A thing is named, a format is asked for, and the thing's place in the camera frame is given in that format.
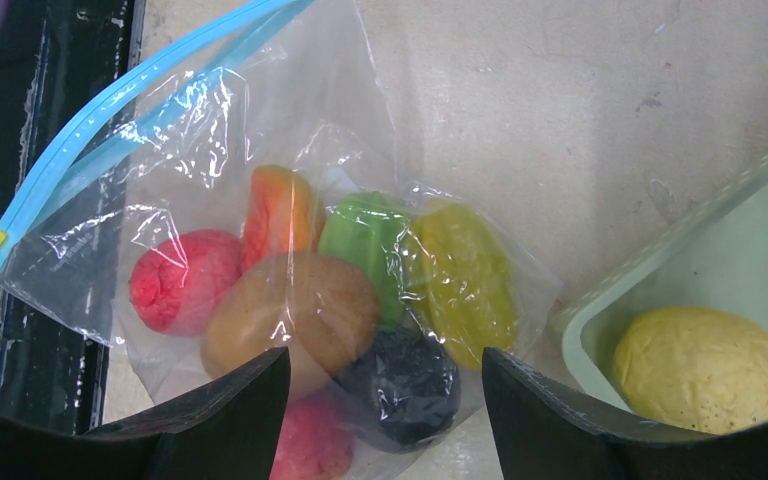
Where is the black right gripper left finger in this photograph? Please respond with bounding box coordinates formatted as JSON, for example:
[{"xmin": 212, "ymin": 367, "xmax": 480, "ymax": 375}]
[{"xmin": 0, "ymin": 347, "xmax": 291, "ymax": 479}]

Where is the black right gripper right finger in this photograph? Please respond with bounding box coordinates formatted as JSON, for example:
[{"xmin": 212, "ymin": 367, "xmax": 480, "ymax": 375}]
[{"xmin": 482, "ymin": 348, "xmax": 768, "ymax": 479}]

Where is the yellow fake lemon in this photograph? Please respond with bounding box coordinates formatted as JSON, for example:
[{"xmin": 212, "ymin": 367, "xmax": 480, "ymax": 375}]
[{"xmin": 612, "ymin": 307, "xmax": 768, "ymax": 434}]

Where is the red orange fake tomato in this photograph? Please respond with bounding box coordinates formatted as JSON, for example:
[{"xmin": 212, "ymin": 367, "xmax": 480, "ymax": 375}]
[{"xmin": 241, "ymin": 165, "xmax": 326, "ymax": 272}]

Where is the clear zip bag blue seal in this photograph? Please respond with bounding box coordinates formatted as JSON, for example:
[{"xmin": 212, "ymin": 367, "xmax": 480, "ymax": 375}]
[{"xmin": 20, "ymin": 1, "xmax": 560, "ymax": 479}]

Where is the red fake apple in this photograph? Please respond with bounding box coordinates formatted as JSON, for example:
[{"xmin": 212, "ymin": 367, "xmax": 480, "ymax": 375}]
[{"xmin": 269, "ymin": 393, "xmax": 353, "ymax": 480}]

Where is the dark purple fake fruit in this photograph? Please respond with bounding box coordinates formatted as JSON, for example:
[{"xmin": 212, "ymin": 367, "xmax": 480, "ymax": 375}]
[{"xmin": 334, "ymin": 327, "xmax": 461, "ymax": 454}]

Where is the brown fake potato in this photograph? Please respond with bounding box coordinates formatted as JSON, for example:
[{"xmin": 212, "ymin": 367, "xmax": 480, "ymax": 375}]
[{"xmin": 201, "ymin": 252, "xmax": 381, "ymax": 401}]

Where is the green yellow fake mango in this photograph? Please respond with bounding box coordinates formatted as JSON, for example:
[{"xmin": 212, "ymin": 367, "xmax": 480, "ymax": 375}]
[{"xmin": 318, "ymin": 192, "xmax": 521, "ymax": 369}]

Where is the green perforated plastic basket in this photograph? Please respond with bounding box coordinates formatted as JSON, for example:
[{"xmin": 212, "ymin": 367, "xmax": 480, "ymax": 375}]
[{"xmin": 549, "ymin": 153, "xmax": 768, "ymax": 410}]

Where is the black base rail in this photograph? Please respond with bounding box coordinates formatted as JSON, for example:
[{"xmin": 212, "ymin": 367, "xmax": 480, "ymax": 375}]
[{"xmin": 0, "ymin": 1, "xmax": 146, "ymax": 435}]

